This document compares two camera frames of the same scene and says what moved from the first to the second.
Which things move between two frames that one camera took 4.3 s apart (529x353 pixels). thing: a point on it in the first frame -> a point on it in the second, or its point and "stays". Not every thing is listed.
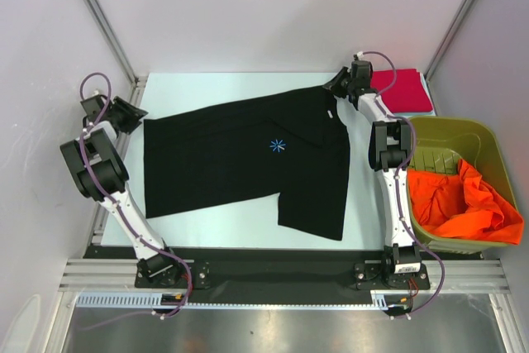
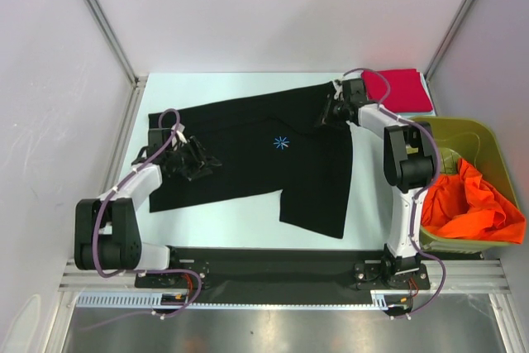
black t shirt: x=294 y=144 stays
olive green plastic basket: x=438 y=144 stays
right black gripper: x=340 y=83 -> x=331 y=110
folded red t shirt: x=407 y=94 stays
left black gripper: x=133 y=114 -> x=197 y=159
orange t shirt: x=463 y=205 stays
